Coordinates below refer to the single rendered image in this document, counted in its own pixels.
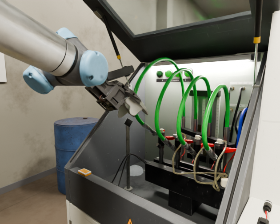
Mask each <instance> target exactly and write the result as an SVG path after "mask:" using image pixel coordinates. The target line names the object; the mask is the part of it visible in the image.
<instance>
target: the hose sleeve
mask: <svg viewBox="0 0 280 224"><path fill-rule="evenodd" d="M142 127H143V128H145V129H146V130H147V131H148V132H150V133H151V134H153V133H154V132H155V131H154V130H153V129H152V128H151V127H149V126H148V125H147V124H146V123H145V122H144V124H143V125H142Z"/></svg>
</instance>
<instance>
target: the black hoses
mask: <svg viewBox="0 0 280 224"><path fill-rule="evenodd" d="M230 89H232V88H231V87H229V88H228V92H229V98H230ZM242 89H243V88H240V89H239V98H238V102H237V106H236V110H235V113H234V117H233V120H232V126H231V131H230V137H229V142H230V143H231V140H232V132H233V127H234V128H235V131H236V134H237V135H238V130H237V127H236V123H237V120H238V117H239V114H240V112H241V111H238V108H239V105H240V99H241V91H242ZM251 97H252V90H251V95H250V100H251ZM250 100H249V103H250ZM249 103H248V106H247V108H248V107H249ZM237 111H238V113H237ZM245 117H246V112H245V114H244V118H243V123H242V125H243V124H244V120H245ZM224 127H225V115H224V125H223V136H224ZM242 127H243V126H242ZM222 140H224V138H223V139H222ZM236 144H237V138H236V142H235V148H236Z"/></svg>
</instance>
